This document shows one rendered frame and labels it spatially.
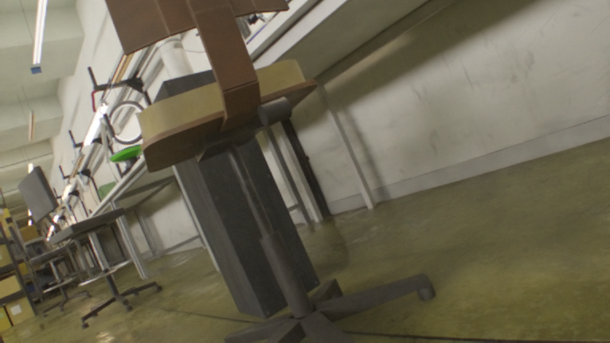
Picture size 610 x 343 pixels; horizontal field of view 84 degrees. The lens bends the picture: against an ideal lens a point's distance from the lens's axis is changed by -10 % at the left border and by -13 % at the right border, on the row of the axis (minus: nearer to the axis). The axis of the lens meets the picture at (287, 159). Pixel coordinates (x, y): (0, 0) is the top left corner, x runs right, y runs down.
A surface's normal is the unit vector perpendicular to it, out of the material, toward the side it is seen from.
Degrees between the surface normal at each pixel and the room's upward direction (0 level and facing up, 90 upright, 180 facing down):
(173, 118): 90
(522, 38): 90
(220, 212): 90
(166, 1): 90
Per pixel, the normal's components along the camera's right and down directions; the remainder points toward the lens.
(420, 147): -0.71, 0.29
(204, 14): 0.37, -0.03
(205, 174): 0.48, -0.24
